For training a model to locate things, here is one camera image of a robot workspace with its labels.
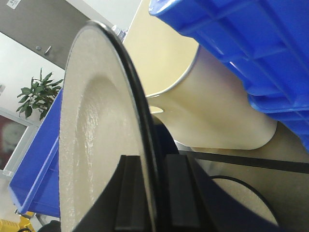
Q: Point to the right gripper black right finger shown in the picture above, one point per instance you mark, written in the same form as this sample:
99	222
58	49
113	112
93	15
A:
197	204

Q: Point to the beige plate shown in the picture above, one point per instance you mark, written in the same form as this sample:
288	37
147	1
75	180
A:
104	115
247	196

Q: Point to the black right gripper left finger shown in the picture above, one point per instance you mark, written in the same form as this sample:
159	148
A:
122	206

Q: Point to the cream plastic storage bin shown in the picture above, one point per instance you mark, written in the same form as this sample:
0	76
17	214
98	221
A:
200	101

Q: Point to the green potted plant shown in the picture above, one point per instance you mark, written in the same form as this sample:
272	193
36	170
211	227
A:
39	96

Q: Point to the yellow mop bucket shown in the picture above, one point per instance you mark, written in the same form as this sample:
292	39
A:
24	225

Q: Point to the large blue plastic crate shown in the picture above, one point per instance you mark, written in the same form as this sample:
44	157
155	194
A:
265	43

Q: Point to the blue plastic bin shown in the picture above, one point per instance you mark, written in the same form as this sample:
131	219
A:
35	184

